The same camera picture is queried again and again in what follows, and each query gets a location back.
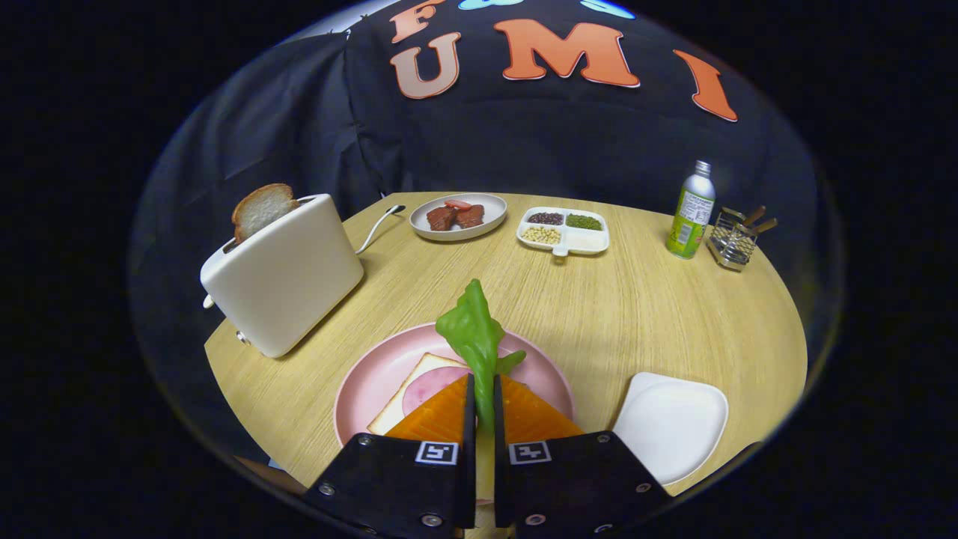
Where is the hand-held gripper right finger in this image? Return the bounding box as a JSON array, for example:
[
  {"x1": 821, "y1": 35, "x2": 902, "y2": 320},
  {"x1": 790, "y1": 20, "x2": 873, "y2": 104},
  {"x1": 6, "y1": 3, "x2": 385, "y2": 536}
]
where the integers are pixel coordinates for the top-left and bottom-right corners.
[{"x1": 492, "y1": 374, "x2": 673, "y2": 539}]

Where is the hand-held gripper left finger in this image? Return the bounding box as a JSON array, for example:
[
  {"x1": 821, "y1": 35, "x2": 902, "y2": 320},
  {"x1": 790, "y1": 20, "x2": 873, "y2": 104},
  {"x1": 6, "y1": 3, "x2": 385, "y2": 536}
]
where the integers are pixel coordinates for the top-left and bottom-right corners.
[{"x1": 305, "y1": 373, "x2": 477, "y2": 539}]

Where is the green lettuce leaf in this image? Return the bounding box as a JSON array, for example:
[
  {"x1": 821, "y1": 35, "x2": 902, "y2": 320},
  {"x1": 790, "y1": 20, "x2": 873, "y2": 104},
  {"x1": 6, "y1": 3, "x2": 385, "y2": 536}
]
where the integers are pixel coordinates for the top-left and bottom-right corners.
[{"x1": 436, "y1": 279, "x2": 527, "y2": 435}]

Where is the toasted bread slice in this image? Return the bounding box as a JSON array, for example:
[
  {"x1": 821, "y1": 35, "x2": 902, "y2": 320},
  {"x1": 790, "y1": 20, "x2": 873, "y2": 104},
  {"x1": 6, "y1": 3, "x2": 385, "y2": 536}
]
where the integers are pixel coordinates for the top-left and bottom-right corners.
[{"x1": 231, "y1": 183, "x2": 300, "y2": 244}]

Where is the pink ham slice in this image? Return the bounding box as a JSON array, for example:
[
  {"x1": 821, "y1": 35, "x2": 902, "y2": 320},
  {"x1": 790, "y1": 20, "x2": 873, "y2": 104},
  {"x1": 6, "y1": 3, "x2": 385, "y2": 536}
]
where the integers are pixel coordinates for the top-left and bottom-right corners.
[{"x1": 402, "y1": 365, "x2": 471, "y2": 417}]

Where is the white bread slice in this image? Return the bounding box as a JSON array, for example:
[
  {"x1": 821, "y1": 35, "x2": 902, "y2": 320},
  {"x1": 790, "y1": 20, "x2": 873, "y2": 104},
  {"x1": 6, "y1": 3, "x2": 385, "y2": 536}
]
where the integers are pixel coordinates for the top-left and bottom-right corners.
[{"x1": 367, "y1": 353, "x2": 472, "y2": 436}]

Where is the pink round plate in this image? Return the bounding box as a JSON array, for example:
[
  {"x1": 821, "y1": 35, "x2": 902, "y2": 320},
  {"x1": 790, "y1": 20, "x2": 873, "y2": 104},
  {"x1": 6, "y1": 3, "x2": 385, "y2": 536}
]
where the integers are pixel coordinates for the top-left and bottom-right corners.
[{"x1": 334, "y1": 323, "x2": 576, "y2": 450}]

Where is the white square plate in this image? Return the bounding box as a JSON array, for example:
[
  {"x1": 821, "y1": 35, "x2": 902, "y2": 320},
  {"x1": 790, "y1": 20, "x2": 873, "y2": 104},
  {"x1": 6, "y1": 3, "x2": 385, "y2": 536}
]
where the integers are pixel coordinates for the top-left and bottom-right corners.
[{"x1": 612, "y1": 372, "x2": 729, "y2": 486}]

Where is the grey round plate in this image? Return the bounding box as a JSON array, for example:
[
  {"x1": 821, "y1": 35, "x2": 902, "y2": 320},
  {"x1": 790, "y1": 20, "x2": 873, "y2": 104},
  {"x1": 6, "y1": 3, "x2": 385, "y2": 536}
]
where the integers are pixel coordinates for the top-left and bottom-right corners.
[{"x1": 409, "y1": 193, "x2": 508, "y2": 242}]

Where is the white divided dish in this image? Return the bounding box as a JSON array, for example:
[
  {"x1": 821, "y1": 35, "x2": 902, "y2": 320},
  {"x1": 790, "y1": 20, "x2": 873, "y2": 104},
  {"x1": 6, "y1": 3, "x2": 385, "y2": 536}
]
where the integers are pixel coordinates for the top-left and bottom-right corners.
[{"x1": 516, "y1": 207, "x2": 610, "y2": 258}]

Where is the white toaster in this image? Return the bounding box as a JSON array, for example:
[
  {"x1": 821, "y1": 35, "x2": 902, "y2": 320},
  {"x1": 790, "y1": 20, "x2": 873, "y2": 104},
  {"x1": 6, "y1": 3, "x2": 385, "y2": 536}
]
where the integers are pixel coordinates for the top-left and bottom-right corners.
[{"x1": 200, "y1": 193, "x2": 365, "y2": 359}]

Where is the black backdrop cloth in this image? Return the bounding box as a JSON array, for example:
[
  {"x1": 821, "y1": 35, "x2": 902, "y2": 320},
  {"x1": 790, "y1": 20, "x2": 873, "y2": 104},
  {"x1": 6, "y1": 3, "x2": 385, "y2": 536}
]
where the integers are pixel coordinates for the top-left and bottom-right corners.
[{"x1": 127, "y1": 0, "x2": 846, "y2": 465}]

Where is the silver bottle with green label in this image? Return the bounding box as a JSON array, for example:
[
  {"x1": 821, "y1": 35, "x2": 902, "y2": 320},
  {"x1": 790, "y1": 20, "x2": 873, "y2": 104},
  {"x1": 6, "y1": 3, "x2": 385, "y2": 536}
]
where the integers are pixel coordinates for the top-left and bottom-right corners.
[{"x1": 666, "y1": 160, "x2": 716, "y2": 261}]

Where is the white toaster cable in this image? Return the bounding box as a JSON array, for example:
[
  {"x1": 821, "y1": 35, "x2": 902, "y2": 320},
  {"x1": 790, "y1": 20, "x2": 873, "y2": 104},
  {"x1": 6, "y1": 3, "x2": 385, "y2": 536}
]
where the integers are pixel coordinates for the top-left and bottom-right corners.
[{"x1": 355, "y1": 204, "x2": 406, "y2": 255}]

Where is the wire utensil holder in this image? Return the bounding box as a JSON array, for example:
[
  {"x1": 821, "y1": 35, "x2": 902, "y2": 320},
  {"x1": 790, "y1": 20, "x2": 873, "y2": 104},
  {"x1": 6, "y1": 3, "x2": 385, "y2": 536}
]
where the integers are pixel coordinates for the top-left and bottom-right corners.
[{"x1": 706, "y1": 210, "x2": 758, "y2": 272}]

